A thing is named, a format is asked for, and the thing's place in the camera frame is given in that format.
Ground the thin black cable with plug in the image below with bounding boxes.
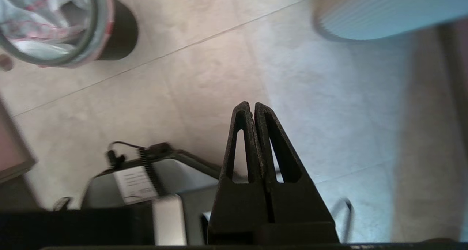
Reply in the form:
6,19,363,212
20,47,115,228
106,141,147,168

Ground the grey ribbed robot base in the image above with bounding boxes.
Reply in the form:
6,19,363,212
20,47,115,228
313,0,468,42

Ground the grey bin rim ring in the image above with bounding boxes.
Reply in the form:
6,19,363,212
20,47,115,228
0,0,107,66

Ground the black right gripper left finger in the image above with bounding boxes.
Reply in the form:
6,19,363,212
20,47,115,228
208,101,272,245

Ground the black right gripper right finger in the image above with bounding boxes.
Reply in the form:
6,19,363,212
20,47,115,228
254,102,335,224

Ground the black round trash bin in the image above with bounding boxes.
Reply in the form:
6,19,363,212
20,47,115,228
97,0,139,61

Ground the white red-printed bin liner bag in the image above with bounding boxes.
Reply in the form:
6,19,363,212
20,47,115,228
0,0,114,68

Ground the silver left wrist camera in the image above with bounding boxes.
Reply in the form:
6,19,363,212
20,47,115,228
152,194,188,246

